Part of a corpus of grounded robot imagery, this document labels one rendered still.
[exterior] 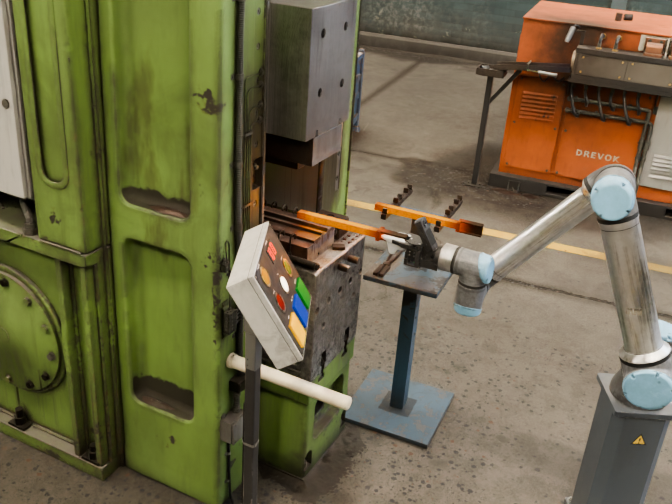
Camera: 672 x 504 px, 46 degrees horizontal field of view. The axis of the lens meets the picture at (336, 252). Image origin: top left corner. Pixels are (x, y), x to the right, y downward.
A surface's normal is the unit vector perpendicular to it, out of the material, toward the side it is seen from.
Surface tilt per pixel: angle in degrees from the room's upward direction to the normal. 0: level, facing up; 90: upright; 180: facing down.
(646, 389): 95
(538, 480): 0
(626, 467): 90
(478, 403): 0
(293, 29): 90
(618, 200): 83
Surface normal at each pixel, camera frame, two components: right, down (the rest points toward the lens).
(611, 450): -0.72, 0.27
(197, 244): -0.46, 0.37
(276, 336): -0.04, 0.44
